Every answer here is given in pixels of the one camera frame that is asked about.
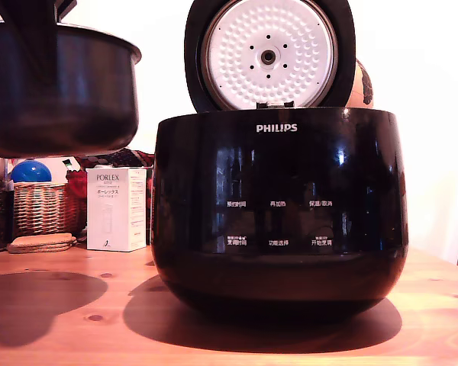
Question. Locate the black cooking pot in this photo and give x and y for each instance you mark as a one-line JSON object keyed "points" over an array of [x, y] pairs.
{"points": [[88, 95]]}

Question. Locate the rice cooker lid, white plate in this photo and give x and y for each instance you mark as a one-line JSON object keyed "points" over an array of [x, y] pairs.
{"points": [[269, 57]]}

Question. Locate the black Philips rice cooker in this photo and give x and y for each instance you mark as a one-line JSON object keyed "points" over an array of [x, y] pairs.
{"points": [[278, 171]]}

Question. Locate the blue ball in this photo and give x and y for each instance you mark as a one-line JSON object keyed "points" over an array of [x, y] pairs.
{"points": [[30, 171]]}

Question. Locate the red patterned cloth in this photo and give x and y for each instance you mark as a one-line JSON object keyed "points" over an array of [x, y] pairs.
{"points": [[126, 157]]}

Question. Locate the red knitted pouch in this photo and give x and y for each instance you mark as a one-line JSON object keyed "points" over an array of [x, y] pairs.
{"points": [[77, 198]]}

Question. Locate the woven wicker basket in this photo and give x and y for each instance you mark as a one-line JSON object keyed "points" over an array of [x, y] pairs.
{"points": [[38, 209]]}

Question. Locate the white Porlex box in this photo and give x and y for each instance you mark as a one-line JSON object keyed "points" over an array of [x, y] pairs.
{"points": [[114, 209]]}

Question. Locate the stack of cork coasters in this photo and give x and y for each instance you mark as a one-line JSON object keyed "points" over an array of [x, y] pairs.
{"points": [[42, 243]]}

